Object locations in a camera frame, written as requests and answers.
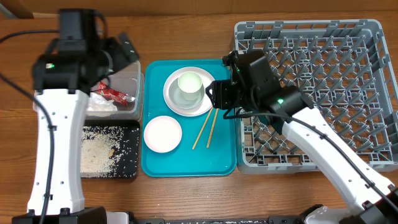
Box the wooden chopstick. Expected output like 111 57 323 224
192 108 213 150
206 108 219 148

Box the pale green cup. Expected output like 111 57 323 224
177 71 203 101

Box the red snack wrapper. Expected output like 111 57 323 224
96 82 135 106

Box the white napkin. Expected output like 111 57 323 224
87 93 118 111

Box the small pink bowl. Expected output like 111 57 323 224
144 116 182 153

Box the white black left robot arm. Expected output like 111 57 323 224
12 9 137 223

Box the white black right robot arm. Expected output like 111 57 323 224
205 50 397 223

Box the clear plastic waste bin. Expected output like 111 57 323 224
85 61 144 121

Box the black food waste tray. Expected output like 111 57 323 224
80 119 141 180

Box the grey dishwasher rack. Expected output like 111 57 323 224
233 19 397 172

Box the pale pink plate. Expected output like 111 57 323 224
163 67 215 117

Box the grey green bowl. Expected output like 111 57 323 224
169 80 205 110

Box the teal serving tray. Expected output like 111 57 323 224
141 59 237 177

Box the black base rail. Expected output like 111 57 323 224
129 215 304 224

